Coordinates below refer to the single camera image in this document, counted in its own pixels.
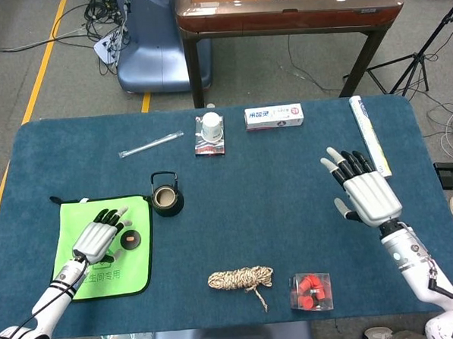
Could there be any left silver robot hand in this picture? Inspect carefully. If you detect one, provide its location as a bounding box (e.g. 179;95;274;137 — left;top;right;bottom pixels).
69;205;136;266

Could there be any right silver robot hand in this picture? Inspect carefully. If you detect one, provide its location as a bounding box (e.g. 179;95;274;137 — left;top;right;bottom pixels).
319;143;404;231

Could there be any black teapot lid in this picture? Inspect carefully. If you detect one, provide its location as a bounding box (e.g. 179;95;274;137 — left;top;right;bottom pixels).
119;228;143;252

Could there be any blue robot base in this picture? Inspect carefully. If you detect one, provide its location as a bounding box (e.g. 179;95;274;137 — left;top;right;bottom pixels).
113;0;215;96

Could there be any black cast iron teapot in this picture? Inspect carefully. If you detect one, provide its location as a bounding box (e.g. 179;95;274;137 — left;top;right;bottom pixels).
146;171;186;219

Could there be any green cleaning cloth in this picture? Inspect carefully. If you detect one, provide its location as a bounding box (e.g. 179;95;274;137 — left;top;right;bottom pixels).
43;191;158;304

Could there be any black foot pedal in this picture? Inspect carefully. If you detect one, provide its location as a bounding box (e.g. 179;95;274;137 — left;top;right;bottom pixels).
433;161;453;190

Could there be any white wrapped roll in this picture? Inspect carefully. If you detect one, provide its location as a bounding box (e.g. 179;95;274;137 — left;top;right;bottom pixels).
348;93;393;181

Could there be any blue felt table mat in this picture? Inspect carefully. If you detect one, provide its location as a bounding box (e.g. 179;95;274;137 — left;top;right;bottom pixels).
0;92;453;339

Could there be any clear box of red caps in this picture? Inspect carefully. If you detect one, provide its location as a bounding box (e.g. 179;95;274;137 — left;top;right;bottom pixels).
288;271;335;312

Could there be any straw in clear wrapper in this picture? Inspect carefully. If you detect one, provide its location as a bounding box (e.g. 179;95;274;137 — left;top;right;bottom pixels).
117;129;185;159

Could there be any white toothpaste box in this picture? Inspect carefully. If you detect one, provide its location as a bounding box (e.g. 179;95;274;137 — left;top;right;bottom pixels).
244;102;306;132

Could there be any white sneaker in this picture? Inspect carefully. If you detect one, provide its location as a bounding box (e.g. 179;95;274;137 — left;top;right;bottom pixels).
363;325;394;339

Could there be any black tripod stand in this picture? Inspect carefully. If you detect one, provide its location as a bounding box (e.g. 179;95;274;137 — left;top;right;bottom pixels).
338;0;453;100

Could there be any white paper cup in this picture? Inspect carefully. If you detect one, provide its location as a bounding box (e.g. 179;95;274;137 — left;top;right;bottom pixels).
200;111;225;144

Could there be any white power strip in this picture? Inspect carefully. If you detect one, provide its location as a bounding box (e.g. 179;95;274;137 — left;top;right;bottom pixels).
93;28;125;66

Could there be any brown mahjong table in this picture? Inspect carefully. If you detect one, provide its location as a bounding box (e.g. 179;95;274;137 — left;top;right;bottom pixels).
175;0;410;110

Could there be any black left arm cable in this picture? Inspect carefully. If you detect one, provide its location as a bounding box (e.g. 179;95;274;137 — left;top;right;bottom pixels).
0;254;94;339

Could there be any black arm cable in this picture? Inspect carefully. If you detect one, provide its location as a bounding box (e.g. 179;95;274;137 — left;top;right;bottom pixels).
0;254;94;339
427;267;453;319

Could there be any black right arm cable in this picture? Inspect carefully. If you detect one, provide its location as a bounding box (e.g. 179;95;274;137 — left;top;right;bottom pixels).
427;267;453;319

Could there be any beige braided rope bundle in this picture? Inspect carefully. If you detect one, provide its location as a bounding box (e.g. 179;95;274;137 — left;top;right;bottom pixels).
206;264;276;316

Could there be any black cable bundle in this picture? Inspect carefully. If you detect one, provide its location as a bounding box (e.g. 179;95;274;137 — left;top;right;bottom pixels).
83;0;135;77

